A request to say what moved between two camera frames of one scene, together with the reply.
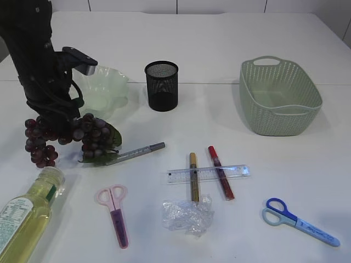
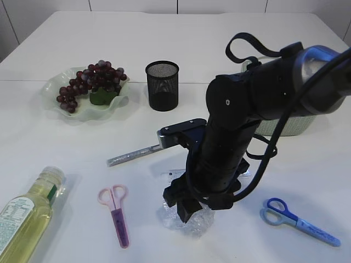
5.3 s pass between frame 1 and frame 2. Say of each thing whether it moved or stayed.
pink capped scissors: stayed
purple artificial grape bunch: moved
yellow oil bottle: stayed
